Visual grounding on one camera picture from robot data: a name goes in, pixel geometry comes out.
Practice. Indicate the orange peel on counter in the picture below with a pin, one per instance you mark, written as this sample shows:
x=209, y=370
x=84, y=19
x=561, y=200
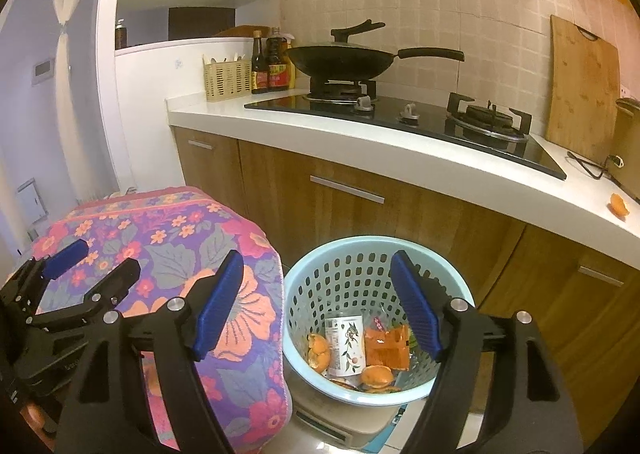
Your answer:
x=618, y=207

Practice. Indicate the yellow oil bottle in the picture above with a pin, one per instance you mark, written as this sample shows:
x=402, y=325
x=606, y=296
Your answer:
x=291, y=67

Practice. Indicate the orange snack wrapper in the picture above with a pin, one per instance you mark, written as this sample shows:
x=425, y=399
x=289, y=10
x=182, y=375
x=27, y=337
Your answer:
x=389, y=348

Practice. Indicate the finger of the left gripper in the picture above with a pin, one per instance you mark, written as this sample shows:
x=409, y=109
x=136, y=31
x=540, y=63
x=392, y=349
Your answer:
x=104, y=296
x=31, y=279

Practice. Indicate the beige step stool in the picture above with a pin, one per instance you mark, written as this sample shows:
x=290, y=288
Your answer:
x=344, y=425

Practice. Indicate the red label sauce bottle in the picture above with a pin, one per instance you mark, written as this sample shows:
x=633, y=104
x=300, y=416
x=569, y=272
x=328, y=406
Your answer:
x=279, y=74

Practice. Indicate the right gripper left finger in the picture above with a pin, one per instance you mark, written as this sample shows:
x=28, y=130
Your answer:
x=106, y=409

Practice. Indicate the wooden kitchen cabinet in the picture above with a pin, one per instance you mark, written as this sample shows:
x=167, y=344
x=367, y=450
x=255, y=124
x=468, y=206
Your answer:
x=585, y=302

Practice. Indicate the bamboo cutting board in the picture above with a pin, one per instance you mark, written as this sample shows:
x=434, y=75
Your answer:
x=585, y=83

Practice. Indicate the floral cloth covered table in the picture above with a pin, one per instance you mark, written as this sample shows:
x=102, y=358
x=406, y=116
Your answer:
x=178, y=236

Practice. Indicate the black wok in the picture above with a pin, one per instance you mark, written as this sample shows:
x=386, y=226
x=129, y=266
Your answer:
x=341, y=60

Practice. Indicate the light blue perforated basket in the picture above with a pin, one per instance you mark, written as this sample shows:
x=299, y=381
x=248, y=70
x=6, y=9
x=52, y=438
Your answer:
x=352, y=276

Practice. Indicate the white countertop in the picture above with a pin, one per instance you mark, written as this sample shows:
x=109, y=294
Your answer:
x=575, y=207

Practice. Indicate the bird pattern paper cup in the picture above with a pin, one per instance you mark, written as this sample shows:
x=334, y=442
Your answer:
x=345, y=335

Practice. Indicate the black gas stove top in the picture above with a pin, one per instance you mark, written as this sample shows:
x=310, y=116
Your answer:
x=483, y=128

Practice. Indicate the beige rice cooker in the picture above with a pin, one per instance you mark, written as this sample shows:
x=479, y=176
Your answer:
x=625, y=149

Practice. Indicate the dark soy sauce bottle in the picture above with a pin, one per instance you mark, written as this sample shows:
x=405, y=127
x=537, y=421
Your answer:
x=259, y=70

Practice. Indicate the orange peel piece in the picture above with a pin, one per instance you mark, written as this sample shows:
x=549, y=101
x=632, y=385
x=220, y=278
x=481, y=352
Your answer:
x=318, y=355
x=377, y=377

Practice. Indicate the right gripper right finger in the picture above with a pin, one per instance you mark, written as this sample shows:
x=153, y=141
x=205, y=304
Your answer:
x=528, y=408

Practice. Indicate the beige utensil basket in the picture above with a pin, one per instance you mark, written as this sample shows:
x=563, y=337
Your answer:
x=226, y=80

